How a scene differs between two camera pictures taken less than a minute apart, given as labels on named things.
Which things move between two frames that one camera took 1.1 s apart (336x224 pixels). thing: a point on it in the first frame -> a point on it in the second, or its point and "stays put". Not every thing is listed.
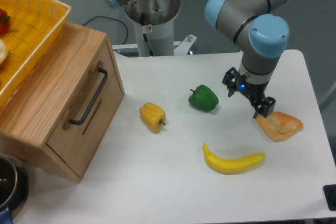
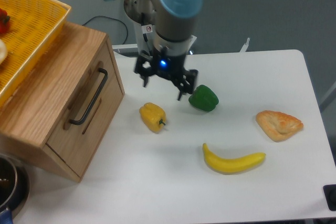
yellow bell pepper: (153, 117) stays put
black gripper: (255, 92) -> (170, 66)
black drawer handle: (96, 94) stays put
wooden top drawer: (82, 129) stays put
